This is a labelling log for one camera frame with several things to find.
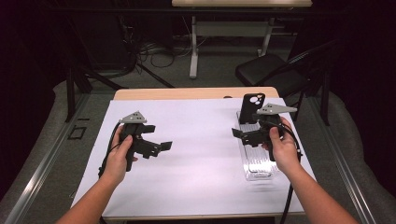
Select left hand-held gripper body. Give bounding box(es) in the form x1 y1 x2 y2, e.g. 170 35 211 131
119 110 162 172

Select black folding chair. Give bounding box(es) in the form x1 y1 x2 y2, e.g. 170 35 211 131
234 38 340 123

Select light wooden table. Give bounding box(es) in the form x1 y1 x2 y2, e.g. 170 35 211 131
99 86 307 222

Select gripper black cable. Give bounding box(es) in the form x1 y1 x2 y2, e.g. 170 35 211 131
97 121 122 179
264 119 304 224

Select clear plastic packaging box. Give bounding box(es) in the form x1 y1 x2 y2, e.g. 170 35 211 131
235 110 279 181

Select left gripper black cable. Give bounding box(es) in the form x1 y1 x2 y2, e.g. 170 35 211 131
97 121 122 179

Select black phone case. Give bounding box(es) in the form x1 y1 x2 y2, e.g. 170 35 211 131
238 92 266 125

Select aluminium floor rail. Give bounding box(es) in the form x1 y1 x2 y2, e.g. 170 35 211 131
306 96 377 224
3 92 92 224

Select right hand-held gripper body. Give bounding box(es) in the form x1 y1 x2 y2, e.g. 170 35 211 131
242 103 298 161

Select white-legged background desk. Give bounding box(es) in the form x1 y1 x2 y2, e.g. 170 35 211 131
171 0 313 79

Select person's right hand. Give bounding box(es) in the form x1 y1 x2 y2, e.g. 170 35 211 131
262 117 303 175

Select bundle of floor cables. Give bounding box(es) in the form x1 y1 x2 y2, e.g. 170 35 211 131
124 18 206 69

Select white board sheet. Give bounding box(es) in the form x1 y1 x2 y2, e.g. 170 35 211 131
70 97 317 217

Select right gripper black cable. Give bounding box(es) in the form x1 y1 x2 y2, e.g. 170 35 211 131
264 119 304 224

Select person's left hand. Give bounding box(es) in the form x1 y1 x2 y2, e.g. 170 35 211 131
99 126 139 188

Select black metal stand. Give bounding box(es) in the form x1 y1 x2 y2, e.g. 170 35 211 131
64 62 94 123

